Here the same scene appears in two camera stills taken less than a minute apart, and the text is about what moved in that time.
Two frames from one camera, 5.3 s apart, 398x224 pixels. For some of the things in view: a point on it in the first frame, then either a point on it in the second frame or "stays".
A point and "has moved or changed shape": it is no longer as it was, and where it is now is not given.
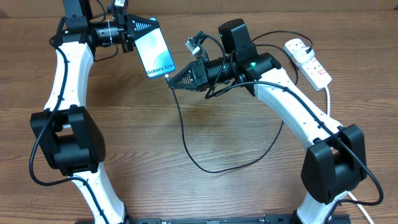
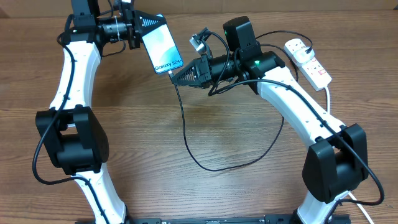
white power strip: [311, 70] stays
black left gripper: [129, 27] to [134, 33]
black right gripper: [199, 73] stays
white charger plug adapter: [301, 56] stays
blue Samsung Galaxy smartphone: [154, 53] has moved or changed shape
